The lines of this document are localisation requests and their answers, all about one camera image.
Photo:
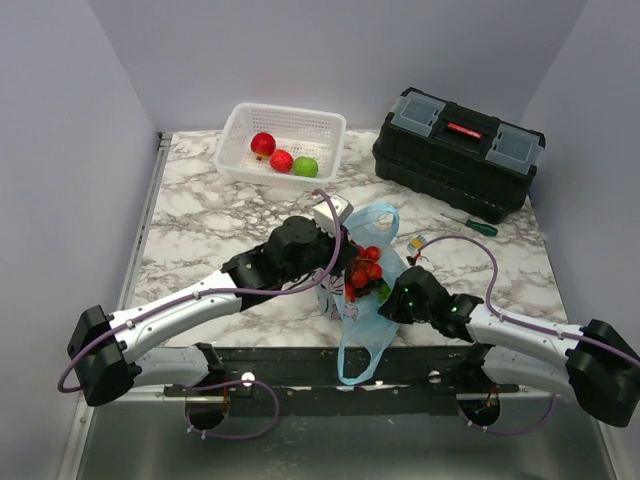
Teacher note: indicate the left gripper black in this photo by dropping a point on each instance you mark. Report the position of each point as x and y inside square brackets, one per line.
[346, 252]

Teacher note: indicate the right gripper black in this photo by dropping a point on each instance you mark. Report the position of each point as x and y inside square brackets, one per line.
[392, 307]

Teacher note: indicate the red fake cherry bunch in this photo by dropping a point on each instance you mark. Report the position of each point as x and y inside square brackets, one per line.
[364, 275]

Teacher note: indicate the light blue plastic bag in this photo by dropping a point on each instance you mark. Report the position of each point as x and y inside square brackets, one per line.
[361, 325]

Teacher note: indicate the red fake peach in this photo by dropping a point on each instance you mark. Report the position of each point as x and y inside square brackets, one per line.
[281, 161]

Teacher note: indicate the red fake apple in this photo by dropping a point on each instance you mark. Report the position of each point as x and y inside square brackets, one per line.
[263, 145]

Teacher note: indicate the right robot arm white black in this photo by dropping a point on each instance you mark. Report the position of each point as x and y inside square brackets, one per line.
[592, 364]

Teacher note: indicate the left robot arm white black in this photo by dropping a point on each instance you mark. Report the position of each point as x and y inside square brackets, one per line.
[111, 353]

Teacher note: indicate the green fake leafy fruit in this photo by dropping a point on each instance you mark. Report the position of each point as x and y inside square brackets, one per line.
[383, 293]

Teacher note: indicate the hex key set yellow holder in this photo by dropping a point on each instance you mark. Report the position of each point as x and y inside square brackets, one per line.
[416, 244]

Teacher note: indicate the white plastic basket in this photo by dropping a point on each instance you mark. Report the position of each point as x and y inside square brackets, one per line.
[300, 132]

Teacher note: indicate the black plastic toolbox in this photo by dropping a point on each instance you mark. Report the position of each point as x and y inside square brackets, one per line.
[472, 161]

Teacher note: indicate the green handled screwdriver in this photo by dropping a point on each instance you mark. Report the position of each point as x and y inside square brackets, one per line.
[479, 227]

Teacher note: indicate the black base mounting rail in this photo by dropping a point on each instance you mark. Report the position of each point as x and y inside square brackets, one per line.
[322, 381]

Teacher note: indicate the aluminium frame profile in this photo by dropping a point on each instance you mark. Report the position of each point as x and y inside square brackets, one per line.
[142, 394]

